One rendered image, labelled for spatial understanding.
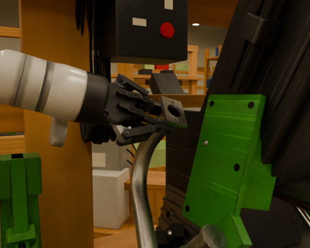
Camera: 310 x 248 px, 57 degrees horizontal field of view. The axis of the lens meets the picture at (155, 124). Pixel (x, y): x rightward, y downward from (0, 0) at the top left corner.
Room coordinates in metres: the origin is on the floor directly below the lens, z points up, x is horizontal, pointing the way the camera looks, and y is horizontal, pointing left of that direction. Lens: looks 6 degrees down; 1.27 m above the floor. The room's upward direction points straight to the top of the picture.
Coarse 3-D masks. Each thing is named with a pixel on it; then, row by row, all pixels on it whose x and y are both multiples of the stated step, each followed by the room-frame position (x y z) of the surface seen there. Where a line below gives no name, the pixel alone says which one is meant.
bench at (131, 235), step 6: (114, 234) 0.78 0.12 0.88; (120, 234) 0.78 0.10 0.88; (126, 234) 0.78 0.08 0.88; (132, 234) 0.78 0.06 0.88; (96, 240) 0.74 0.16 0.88; (102, 240) 0.74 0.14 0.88; (108, 240) 0.74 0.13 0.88; (114, 240) 0.74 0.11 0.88; (120, 240) 0.74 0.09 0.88; (126, 240) 0.74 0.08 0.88; (132, 240) 0.74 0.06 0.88; (96, 246) 0.71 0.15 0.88; (102, 246) 0.71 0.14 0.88; (108, 246) 0.71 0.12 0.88; (114, 246) 0.71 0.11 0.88; (120, 246) 0.71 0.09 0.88; (126, 246) 0.71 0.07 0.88; (132, 246) 0.71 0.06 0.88
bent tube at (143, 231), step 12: (168, 108) 0.48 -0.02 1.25; (180, 108) 0.48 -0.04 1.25; (168, 120) 0.44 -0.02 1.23; (180, 120) 0.45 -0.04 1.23; (156, 132) 0.48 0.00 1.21; (144, 144) 0.50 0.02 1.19; (156, 144) 0.50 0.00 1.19; (144, 156) 0.50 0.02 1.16; (132, 168) 0.51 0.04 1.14; (144, 168) 0.50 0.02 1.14; (132, 180) 0.50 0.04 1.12; (144, 180) 0.50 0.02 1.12; (132, 192) 0.48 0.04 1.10; (144, 192) 0.48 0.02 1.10; (132, 204) 0.47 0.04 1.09; (144, 204) 0.46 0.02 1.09; (144, 216) 0.44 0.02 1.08; (144, 228) 0.43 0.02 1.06; (144, 240) 0.42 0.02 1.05
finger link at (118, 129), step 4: (112, 124) 0.41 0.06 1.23; (120, 124) 0.41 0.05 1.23; (116, 128) 0.40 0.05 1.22; (120, 128) 0.40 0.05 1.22; (124, 128) 0.40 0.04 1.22; (128, 128) 0.40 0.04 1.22; (116, 132) 0.40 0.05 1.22; (120, 132) 0.40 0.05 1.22; (120, 136) 0.39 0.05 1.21; (120, 140) 0.39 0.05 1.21; (124, 140) 0.39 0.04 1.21; (128, 140) 0.40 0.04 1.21
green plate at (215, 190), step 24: (216, 96) 0.47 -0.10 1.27; (240, 96) 0.42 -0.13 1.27; (264, 96) 0.39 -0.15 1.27; (216, 120) 0.45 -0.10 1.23; (240, 120) 0.41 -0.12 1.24; (216, 144) 0.44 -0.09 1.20; (240, 144) 0.39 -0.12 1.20; (192, 168) 0.47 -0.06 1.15; (216, 168) 0.42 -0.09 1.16; (240, 168) 0.38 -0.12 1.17; (264, 168) 0.41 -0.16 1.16; (192, 192) 0.45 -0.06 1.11; (216, 192) 0.41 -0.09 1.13; (240, 192) 0.37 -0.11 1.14; (264, 192) 0.41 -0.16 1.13; (192, 216) 0.44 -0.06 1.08; (216, 216) 0.39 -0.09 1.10
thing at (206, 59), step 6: (216, 48) 5.85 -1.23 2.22; (216, 54) 5.85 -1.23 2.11; (204, 60) 5.79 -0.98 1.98; (210, 60) 5.83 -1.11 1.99; (216, 60) 5.83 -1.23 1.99; (204, 66) 5.79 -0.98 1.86; (204, 72) 5.78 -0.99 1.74; (204, 78) 5.78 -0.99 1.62; (204, 84) 5.78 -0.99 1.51; (204, 90) 5.78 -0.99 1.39
